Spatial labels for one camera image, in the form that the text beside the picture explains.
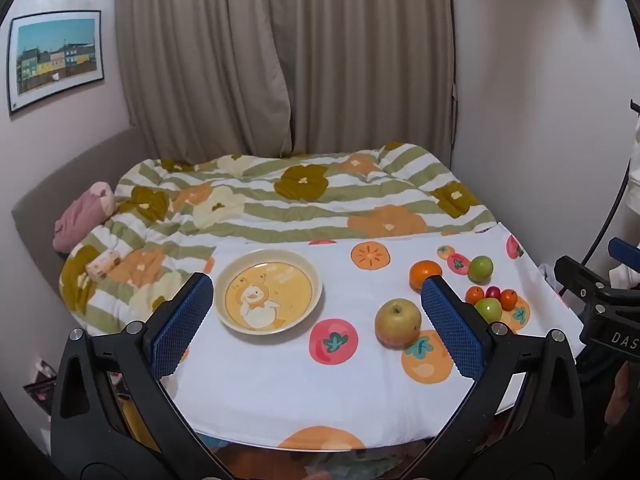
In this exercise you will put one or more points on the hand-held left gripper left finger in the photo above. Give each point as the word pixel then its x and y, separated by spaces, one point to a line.
pixel 182 327

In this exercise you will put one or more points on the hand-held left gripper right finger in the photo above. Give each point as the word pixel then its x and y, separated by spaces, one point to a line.
pixel 452 327

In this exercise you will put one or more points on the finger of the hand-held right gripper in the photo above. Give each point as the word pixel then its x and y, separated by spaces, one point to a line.
pixel 625 251
pixel 585 285

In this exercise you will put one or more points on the green apple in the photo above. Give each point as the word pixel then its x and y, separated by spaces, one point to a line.
pixel 489 310

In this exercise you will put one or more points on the small red plum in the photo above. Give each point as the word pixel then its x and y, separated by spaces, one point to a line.
pixel 492 292

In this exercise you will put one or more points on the yellow apple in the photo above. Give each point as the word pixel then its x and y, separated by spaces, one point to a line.
pixel 397 324

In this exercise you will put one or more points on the large orange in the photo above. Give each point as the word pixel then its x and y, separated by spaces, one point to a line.
pixel 425 275

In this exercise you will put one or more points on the deep orange tangerine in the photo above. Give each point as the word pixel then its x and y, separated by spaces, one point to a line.
pixel 509 300

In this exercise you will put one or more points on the cream duck print plate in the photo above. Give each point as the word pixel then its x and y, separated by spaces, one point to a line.
pixel 270 292

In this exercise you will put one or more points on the small tangerine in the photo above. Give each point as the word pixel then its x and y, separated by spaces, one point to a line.
pixel 474 296

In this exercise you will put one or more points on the green lime fruit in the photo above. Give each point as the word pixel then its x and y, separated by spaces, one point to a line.
pixel 481 269

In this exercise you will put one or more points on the small cream snack packet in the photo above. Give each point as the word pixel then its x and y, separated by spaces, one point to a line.
pixel 103 264

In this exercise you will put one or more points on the fruit print tablecloth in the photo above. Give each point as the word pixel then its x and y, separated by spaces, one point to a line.
pixel 280 390

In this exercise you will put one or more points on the pink plush pillow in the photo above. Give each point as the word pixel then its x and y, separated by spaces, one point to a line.
pixel 80 217

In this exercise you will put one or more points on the dark book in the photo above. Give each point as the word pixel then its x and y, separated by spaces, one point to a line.
pixel 40 387

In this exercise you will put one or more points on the striped floral blanket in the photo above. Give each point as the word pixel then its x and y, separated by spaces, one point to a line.
pixel 325 200

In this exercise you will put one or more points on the grey upholstered headboard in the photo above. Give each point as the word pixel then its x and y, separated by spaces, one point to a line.
pixel 45 185

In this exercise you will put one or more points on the framed wall poster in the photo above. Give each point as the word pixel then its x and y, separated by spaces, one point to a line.
pixel 55 55

